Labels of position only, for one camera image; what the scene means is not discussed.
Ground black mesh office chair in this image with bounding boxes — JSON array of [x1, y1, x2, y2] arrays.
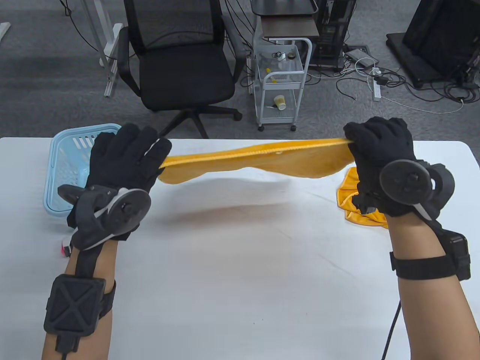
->
[[117, 0, 248, 139]]

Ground person's right forearm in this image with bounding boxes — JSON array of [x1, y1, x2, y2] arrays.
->
[[386, 216, 480, 360]]

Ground black hand controller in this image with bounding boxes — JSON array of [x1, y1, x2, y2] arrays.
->
[[379, 159, 456, 222], [57, 184, 152, 251]]

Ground person's right hand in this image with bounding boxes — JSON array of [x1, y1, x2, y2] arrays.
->
[[343, 117, 417, 218]]

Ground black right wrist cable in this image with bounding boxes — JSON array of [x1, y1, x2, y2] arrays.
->
[[381, 300, 402, 360]]

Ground black computer tower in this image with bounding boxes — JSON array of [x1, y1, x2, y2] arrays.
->
[[310, 0, 357, 72]]

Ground yellow square towel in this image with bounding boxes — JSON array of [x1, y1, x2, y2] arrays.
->
[[157, 138, 355, 185], [337, 167, 389, 229]]

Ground white power strip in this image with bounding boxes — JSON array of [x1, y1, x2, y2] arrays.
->
[[372, 67, 383, 102]]

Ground black left hand controller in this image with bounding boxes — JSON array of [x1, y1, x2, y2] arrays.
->
[[57, 184, 152, 251]]

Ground black monitor stand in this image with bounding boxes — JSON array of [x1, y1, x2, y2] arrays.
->
[[386, 0, 480, 89]]

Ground grey power adapter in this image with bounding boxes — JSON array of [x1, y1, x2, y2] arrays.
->
[[344, 48, 378, 69]]

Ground black right wrist camera strap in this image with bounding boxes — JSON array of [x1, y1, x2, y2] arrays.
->
[[389, 225, 471, 282]]

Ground white floor cable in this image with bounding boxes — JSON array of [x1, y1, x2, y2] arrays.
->
[[381, 96, 465, 114]]

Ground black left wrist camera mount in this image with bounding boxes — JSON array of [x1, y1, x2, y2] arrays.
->
[[43, 274, 117, 355]]

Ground white metal frame post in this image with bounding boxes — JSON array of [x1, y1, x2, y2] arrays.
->
[[80, 0, 124, 98]]

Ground person's left hand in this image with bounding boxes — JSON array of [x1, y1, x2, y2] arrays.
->
[[67, 123, 172, 240]]

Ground white rolling cart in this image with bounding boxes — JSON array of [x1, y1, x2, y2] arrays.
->
[[253, 37, 313, 132]]

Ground light blue plastic basket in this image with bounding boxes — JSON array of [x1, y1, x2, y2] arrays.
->
[[44, 124, 122, 219]]

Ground small dark side table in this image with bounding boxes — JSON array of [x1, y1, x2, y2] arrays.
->
[[250, 0, 320, 39]]

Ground black right hand controller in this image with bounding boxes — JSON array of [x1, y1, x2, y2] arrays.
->
[[379, 159, 456, 222]]

